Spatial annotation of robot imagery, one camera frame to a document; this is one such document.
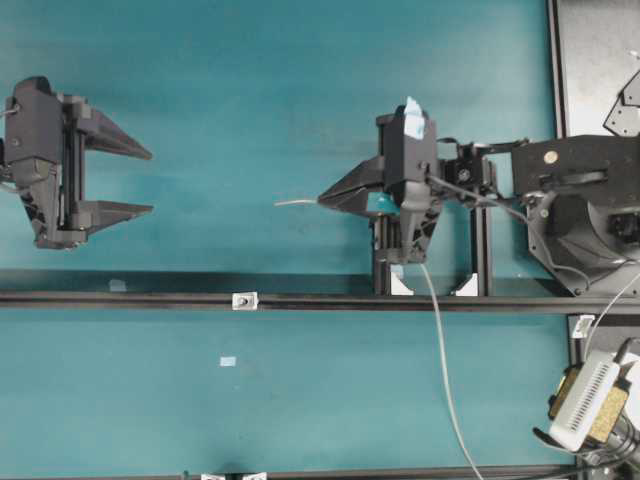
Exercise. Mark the blue tape on gripper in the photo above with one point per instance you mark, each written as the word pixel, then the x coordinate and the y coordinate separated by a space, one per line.
pixel 415 120

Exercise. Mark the black aluminium rail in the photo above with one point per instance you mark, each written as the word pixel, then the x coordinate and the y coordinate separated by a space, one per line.
pixel 315 302

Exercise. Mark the silver T-nut bracket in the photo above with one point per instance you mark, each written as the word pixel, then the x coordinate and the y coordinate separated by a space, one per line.
pixel 245 301

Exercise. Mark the white ventilated power adapter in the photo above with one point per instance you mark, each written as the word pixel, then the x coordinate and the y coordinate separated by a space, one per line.
pixel 588 411

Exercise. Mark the black vertical frame rail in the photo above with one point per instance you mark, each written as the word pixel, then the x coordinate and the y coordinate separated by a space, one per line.
pixel 557 68

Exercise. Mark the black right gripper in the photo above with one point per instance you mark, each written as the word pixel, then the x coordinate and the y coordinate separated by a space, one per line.
pixel 402 170

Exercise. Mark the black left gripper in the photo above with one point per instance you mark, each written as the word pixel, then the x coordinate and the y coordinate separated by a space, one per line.
pixel 44 157

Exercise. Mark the small tape piece on table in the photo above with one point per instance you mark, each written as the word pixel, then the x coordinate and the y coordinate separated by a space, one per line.
pixel 227 361

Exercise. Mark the grey perforated plate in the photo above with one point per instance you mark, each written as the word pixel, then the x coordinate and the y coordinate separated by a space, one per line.
pixel 623 118

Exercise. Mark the black bottom frame rail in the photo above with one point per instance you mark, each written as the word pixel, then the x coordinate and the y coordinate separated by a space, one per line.
pixel 495 472

